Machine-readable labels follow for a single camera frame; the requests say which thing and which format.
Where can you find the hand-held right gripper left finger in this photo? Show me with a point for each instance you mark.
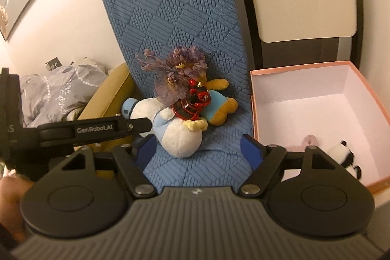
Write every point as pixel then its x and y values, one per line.
pixel 147 148

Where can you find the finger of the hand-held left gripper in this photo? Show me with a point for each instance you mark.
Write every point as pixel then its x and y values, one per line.
pixel 91 129

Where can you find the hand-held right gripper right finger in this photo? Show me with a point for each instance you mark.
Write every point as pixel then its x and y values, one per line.
pixel 250 149

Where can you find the white duck plush toy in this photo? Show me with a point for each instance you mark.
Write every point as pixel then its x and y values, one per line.
pixel 179 138

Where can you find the pink cardboard box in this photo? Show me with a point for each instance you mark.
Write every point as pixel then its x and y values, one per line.
pixel 304 107

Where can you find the person's left hand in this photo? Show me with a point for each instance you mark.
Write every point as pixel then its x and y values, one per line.
pixel 12 208

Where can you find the mustard yellow sofa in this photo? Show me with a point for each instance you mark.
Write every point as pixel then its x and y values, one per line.
pixel 112 86

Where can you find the grey printed blanket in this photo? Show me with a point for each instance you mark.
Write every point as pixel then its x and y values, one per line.
pixel 61 89

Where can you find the yellow bear plush toy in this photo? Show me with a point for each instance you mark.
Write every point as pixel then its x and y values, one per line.
pixel 220 107

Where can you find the pink plush toy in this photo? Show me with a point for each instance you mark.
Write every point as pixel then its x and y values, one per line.
pixel 309 139

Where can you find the red black demon mask charm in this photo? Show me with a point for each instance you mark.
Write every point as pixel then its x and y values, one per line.
pixel 199 97

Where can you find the panda plush toy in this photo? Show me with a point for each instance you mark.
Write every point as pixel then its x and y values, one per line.
pixel 339 153

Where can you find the purple fabric flower ornament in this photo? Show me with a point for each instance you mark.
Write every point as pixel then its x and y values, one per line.
pixel 182 58

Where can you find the blue textured chair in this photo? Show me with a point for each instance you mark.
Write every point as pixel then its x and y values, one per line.
pixel 182 19

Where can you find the black wall socket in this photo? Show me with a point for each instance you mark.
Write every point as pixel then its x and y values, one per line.
pixel 53 64

